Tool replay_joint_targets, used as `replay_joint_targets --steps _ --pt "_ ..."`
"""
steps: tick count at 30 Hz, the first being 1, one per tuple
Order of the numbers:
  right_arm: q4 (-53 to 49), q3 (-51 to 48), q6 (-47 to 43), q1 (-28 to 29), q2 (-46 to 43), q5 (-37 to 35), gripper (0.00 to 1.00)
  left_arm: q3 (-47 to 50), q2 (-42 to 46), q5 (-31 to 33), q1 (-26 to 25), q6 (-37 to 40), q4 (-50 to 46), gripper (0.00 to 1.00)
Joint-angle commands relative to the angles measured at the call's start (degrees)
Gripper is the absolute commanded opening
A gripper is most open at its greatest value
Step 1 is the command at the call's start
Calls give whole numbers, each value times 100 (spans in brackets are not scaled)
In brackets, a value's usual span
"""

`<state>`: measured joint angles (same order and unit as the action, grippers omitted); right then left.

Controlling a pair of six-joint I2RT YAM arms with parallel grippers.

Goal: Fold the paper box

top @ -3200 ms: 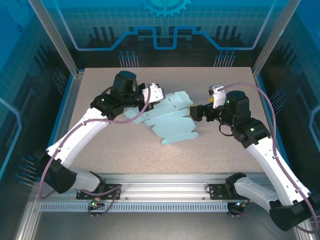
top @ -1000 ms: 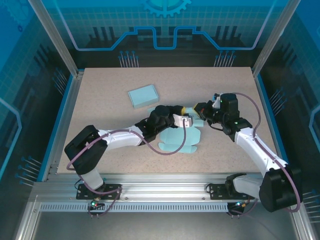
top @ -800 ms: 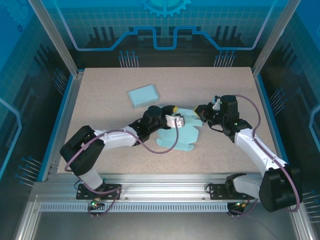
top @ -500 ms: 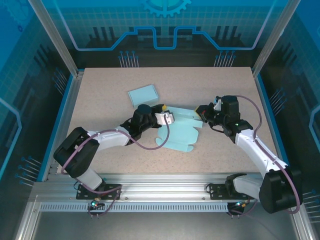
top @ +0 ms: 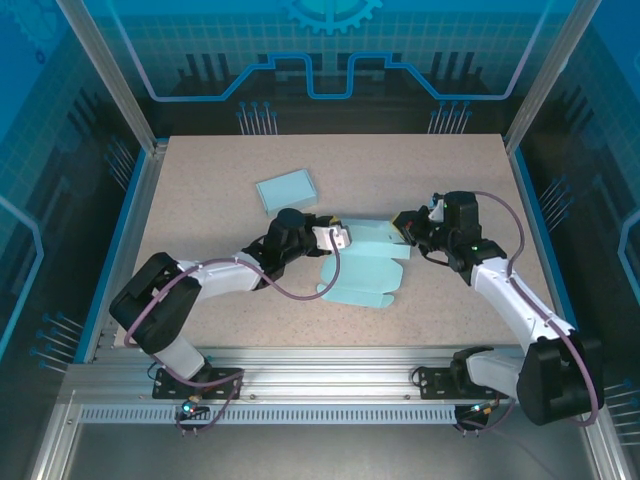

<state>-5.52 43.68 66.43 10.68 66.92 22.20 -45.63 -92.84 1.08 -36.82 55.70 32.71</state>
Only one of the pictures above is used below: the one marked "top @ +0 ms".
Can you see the light blue paper box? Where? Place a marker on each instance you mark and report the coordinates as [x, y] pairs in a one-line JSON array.
[[285, 192], [365, 280]]

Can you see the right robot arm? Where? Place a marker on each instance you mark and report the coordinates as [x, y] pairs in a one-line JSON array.
[[520, 310]]

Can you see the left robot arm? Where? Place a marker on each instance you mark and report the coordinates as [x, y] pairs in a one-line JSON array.
[[155, 300]]

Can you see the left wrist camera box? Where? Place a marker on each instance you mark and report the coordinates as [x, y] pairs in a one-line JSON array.
[[334, 237]]

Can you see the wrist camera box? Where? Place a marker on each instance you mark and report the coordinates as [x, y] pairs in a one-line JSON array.
[[436, 212], [334, 237]]

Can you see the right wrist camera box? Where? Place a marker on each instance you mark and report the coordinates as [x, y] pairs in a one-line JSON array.
[[436, 212]]

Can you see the aluminium frame beam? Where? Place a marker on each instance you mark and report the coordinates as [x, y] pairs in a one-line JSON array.
[[325, 375]]

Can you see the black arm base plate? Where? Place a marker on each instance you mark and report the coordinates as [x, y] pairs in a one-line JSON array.
[[162, 392], [430, 385]]

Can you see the aluminium frame post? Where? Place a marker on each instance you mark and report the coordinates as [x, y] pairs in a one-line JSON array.
[[546, 85], [120, 85]]

